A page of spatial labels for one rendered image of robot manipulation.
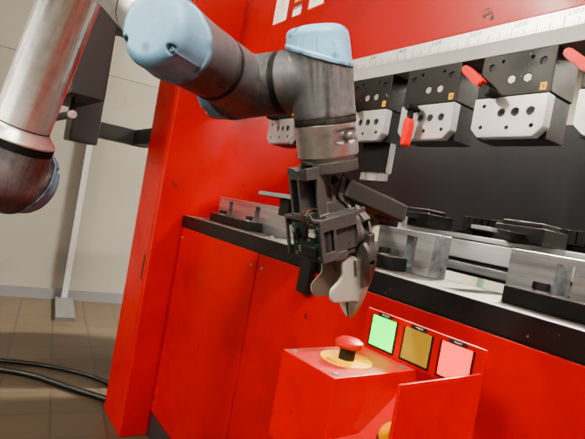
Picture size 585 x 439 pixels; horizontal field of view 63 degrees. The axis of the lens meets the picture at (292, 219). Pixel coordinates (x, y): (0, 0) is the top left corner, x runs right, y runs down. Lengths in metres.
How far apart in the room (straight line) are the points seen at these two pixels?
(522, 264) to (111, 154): 3.39
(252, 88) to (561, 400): 0.59
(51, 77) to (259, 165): 1.31
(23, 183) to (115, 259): 3.16
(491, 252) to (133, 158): 3.14
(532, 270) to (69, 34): 0.86
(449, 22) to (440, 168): 0.71
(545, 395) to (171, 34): 0.68
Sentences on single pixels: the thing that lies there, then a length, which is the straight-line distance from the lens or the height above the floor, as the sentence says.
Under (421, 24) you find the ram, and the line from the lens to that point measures 1.25.
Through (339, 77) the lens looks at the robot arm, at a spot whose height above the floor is 1.12.
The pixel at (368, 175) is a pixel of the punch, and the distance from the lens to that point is 1.28.
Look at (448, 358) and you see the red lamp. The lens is 0.68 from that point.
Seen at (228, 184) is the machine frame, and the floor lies 1.02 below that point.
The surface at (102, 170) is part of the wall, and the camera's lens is 3.95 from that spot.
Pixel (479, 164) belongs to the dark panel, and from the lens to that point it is 1.70.
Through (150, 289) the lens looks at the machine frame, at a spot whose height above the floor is 0.57.
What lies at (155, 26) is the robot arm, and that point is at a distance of 0.49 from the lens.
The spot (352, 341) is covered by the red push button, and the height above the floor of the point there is 0.81.
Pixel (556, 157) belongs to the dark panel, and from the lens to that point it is 1.57.
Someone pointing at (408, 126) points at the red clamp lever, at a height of 1.20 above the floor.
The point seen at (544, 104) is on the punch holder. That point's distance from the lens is 0.99.
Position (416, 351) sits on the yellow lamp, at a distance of 0.71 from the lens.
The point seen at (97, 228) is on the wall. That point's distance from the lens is 3.97.
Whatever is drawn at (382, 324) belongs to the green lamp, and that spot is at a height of 0.82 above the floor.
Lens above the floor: 0.97
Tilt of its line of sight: 1 degrees down
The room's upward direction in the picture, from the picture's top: 10 degrees clockwise
